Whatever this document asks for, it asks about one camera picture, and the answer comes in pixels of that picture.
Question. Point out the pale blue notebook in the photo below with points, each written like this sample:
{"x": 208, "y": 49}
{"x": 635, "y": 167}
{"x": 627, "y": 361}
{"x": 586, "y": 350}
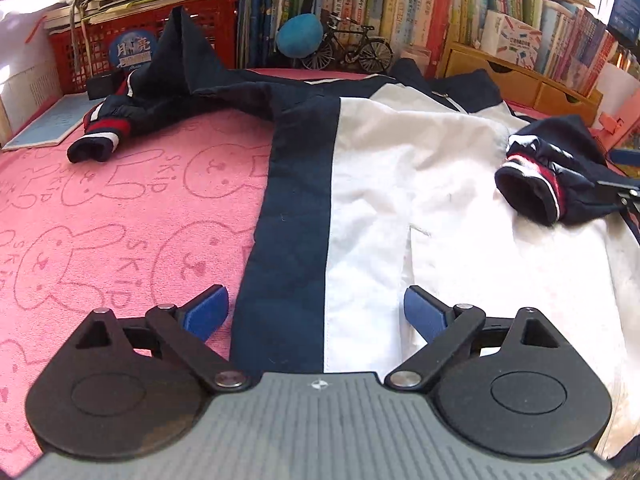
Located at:
{"x": 50, "y": 120}

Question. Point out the row of colourful books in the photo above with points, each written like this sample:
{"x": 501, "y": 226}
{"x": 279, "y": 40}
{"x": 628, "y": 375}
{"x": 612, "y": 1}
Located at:
{"x": 400, "y": 5}

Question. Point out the navy and white jacket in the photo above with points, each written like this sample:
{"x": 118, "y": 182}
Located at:
{"x": 380, "y": 185}

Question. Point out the wooden drawer organizer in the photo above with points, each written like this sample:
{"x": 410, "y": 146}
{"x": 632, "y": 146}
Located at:
{"x": 520, "y": 85}

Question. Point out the white box with colourful print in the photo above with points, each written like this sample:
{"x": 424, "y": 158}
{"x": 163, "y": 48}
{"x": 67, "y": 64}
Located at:
{"x": 512, "y": 40}

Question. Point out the round blue plush ball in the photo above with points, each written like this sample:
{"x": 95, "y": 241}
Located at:
{"x": 299, "y": 35}

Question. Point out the dark blue box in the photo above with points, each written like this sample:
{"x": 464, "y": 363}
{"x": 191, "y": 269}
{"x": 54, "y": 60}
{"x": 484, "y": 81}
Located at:
{"x": 627, "y": 5}

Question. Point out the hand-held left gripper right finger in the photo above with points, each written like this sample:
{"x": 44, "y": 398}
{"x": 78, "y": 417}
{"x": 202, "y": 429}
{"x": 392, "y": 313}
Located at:
{"x": 425, "y": 312}

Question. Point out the white paper sheet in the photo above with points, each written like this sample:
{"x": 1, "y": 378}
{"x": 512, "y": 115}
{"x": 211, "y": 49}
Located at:
{"x": 617, "y": 87}

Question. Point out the small black box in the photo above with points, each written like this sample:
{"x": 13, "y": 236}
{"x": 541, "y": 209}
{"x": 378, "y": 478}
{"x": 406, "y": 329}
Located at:
{"x": 105, "y": 87}

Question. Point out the pink rabbit-print blanket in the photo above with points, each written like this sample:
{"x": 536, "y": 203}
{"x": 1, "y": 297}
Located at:
{"x": 125, "y": 210}

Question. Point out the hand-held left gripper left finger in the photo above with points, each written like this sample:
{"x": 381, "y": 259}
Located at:
{"x": 205, "y": 312}

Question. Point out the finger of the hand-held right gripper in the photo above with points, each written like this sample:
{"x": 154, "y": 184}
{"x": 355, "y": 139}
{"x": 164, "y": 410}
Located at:
{"x": 631, "y": 197}
{"x": 627, "y": 156}

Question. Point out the red plastic crate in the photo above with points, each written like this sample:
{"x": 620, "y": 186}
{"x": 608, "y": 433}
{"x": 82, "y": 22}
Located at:
{"x": 200, "y": 25}

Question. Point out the black miniature bicycle model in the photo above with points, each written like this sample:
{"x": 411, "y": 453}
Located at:
{"x": 375, "y": 55}

